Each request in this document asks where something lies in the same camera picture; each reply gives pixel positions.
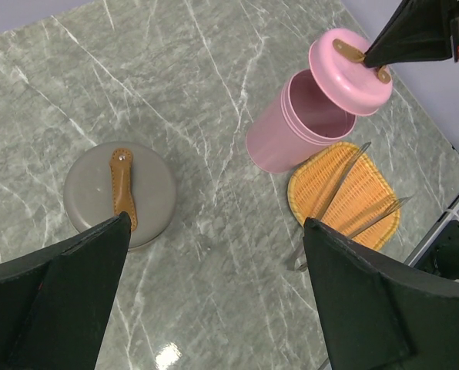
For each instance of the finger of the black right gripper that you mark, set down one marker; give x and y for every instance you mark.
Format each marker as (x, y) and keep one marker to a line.
(418, 31)

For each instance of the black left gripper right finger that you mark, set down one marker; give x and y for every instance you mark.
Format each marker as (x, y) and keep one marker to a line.
(376, 312)

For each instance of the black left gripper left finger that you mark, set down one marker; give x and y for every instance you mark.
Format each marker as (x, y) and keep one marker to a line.
(55, 302)

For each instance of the pink round lid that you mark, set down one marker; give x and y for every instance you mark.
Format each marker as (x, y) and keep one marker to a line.
(350, 85)

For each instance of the metal serving tongs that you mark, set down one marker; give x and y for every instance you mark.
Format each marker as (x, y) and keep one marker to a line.
(349, 192)

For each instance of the grey round lid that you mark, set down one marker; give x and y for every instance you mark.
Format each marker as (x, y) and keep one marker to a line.
(121, 176)

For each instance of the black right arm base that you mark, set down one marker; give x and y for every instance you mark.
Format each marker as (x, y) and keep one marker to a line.
(442, 257)

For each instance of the woven bamboo tray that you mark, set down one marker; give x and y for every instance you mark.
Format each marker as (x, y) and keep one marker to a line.
(341, 192)

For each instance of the pink cylindrical canister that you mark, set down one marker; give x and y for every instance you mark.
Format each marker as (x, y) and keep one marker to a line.
(300, 122)

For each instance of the aluminium front rail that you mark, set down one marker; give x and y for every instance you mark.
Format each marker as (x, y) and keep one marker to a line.
(421, 250)

